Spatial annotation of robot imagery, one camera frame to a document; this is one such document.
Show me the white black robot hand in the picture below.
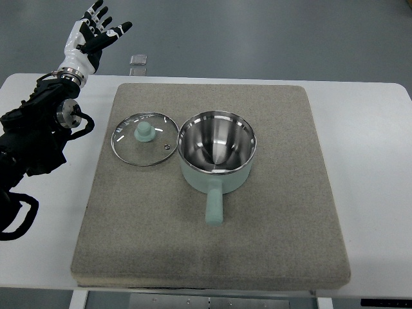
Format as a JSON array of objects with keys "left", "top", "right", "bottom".
[{"left": 59, "top": 1, "right": 133, "bottom": 77}]

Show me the glass lid with green knob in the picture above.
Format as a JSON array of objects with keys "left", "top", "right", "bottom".
[{"left": 111, "top": 112, "right": 179, "bottom": 167}]

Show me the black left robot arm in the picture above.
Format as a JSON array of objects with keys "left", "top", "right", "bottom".
[{"left": 1, "top": 68, "right": 95, "bottom": 241}]

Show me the metal floor plate near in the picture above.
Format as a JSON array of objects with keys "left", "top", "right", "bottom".
[{"left": 129, "top": 66, "right": 147, "bottom": 76}]

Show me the mint green saucepan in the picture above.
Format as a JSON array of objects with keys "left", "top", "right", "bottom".
[{"left": 177, "top": 111, "right": 257, "bottom": 227}]

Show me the grey felt mat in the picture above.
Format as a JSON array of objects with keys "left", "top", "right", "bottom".
[{"left": 70, "top": 82, "right": 351, "bottom": 290}]

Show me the black control panel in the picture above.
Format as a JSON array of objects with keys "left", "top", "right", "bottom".
[{"left": 360, "top": 299, "right": 412, "bottom": 308}]

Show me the metal table base plate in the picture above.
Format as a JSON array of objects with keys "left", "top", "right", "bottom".
[{"left": 128, "top": 294, "right": 290, "bottom": 309}]

